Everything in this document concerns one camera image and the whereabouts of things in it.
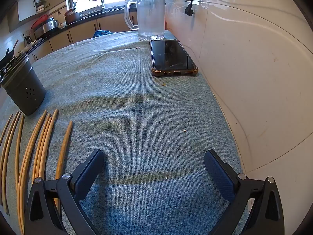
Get teal tablecloth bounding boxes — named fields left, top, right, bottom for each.
left=0, top=29, right=247, bottom=235

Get red plastic basin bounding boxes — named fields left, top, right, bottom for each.
left=31, top=15, right=49, bottom=29

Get black gas stove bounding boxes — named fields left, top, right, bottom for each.
left=0, top=39, right=28, bottom=77

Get bunch of wooden chopsticks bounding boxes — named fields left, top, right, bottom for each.
left=0, top=109, right=74, bottom=235

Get blue plastic bag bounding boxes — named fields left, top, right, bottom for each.
left=93, top=30, right=112, bottom=38

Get steel rice cooker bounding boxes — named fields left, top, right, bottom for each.
left=34, top=18, right=59, bottom=39

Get black kitchen countertop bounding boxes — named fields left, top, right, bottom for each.
left=23, top=5, right=137, bottom=54

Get clear glass pitcher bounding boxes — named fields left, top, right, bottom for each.
left=123, top=0, right=166, bottom=42

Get brown clay pot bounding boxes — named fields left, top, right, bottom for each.
left=65, top=11, right=81, bottom=25

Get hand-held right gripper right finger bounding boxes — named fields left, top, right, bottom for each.
left=204, top=149, right=285, bottom=235

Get black smartphone in brown case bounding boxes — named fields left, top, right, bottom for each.
left=150, top=39, right=198, bottom=77

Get dark grey perforated chopstick holder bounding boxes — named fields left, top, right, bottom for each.
left=0, top=54, right=47, bottom=116

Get beige lower kitchen cabinets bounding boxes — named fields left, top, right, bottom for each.
left=29, top=11, right=138, bottom=60

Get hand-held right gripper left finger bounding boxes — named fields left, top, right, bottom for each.
left=24, top=149, right=105, bottom=235

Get open shelf with dishes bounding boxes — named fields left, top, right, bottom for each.
left=34, top=0, right=46, bottom=13

